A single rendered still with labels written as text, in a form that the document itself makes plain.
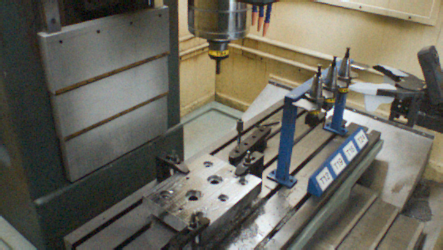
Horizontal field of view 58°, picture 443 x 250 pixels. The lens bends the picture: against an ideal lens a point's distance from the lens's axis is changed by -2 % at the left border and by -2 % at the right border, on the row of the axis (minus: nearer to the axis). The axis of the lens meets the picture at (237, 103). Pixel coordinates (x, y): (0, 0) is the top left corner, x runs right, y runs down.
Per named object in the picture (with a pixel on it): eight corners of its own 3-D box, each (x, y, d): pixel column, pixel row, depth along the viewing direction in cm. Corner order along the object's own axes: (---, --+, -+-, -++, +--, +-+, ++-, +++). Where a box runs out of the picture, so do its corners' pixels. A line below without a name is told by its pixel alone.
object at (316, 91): (311, 90, 132) (313, 71, 129) (323, 93, 131) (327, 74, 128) (306, 96, 129) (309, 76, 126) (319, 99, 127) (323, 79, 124)
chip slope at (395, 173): (420, 180, 192) (435, 134, 180) (366, 276, 141) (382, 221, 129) (265, 119, 238) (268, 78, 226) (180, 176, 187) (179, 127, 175)
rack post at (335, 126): (348, 131, 175) (361, 67, 161) (342, 136, 171) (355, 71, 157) (327, 123, 180) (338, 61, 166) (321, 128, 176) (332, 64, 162)
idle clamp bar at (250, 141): (270, 142, 165) (272, 128, 162) (236, 174, 145) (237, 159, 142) (259, 138, 167) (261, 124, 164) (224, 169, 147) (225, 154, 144)
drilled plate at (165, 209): (261, 192, 130) (262, 179, 128) (201, 245, 109) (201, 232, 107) (206, 164, 142) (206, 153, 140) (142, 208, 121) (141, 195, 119)
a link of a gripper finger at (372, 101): (348, 114, 83) (392, 115, 83) (353, 88, 80) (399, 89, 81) (344, 107, 86) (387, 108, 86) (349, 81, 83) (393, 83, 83)
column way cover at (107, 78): (172, 130, 169) (168, 6, 145) (71, 186, 134) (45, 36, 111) (164, 126, 171) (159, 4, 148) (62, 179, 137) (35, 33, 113)
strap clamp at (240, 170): (262, 180, 142) (265, 144, 135) (239, 199, 133) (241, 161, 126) (254, 176, 144) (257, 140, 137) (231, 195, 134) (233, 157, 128)
